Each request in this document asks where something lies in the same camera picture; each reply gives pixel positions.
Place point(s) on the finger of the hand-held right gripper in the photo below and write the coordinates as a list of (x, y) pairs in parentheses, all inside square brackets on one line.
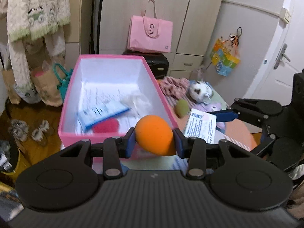
[(270, 136), (225, 116)]

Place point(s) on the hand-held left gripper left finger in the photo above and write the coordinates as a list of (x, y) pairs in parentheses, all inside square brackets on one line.
[(129, 142)]

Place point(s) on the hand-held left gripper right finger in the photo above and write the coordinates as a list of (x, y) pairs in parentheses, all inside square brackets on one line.
[(180, 144)]

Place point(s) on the purple plush toy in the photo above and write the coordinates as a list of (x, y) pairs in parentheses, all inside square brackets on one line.
[(215, 106)]

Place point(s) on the orange makeup sponge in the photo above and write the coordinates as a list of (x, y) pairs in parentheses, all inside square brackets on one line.
[(154, 133)]

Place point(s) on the white labelled wipes packet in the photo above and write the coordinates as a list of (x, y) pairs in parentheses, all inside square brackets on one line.
[(200, 125)]

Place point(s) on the red fluffy pompom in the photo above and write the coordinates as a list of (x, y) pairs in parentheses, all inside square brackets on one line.
[(105, 125)]

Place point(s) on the panda plush toy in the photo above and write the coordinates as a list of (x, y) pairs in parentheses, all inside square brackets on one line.
[(200, 91)]

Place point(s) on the green makeup sponge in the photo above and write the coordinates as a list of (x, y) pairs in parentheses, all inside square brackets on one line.
[(182, 108)]

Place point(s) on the blue wet wipes packet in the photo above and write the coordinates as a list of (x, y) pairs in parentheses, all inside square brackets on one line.
[(102, 114)]

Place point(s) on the white mesh scrunchie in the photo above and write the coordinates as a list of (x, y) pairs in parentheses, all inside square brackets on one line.
[(139, 103)]

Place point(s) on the floral pink scrunchie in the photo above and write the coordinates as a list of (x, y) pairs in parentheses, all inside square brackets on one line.
[(174, 87)]

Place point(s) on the pink cardboard box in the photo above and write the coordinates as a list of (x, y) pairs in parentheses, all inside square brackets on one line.
[(71, 139)]

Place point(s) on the patchwork tablecloth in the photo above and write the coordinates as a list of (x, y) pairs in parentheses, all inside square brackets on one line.
[(237, 131)]

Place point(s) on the white door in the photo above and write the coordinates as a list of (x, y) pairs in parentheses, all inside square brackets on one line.
[(273, 87)]

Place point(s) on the small white hanging ornament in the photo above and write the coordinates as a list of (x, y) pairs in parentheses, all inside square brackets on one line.
[(201, 71)]

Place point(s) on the colourful gift bag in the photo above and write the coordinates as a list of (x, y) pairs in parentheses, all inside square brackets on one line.
[(224, 59)]

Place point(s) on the printed paper sheet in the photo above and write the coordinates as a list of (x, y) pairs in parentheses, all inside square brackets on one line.
[(95, 95)]

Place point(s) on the black suitcase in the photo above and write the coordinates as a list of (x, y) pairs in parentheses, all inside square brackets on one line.
[(158, 63)]

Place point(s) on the teal bag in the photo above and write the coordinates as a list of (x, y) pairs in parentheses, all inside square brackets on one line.
[(64, 87)]

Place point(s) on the large brown paper bag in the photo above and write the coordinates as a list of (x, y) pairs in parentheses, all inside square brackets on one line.
[(47, 90)]

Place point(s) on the pink tote bag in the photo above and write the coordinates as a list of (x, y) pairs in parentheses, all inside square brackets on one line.
[(147, 40)]

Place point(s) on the yellow bin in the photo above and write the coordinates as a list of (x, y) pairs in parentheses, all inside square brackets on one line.
[(22, 161)]

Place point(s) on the grey sneaker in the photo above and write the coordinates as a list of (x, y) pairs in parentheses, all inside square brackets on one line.
[(21, 125), (17, 134)]

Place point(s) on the white green printed bag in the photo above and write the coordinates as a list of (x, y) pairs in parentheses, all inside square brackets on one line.
[(27, 95)]

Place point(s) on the grey wardrobe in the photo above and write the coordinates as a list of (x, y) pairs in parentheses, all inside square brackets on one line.
[(118, 16)]

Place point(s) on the yellow patterned bedding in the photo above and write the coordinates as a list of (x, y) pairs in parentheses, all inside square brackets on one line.
[(7, 199)]

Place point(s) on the beige tall cabinet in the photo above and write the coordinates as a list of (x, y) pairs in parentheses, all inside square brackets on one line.
[(80, 16)]

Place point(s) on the fluffy white green robe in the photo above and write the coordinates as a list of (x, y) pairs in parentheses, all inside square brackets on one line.
[(30, 0)]

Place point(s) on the white wall switch box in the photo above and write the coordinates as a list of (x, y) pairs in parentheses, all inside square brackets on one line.
[(286, 16)]

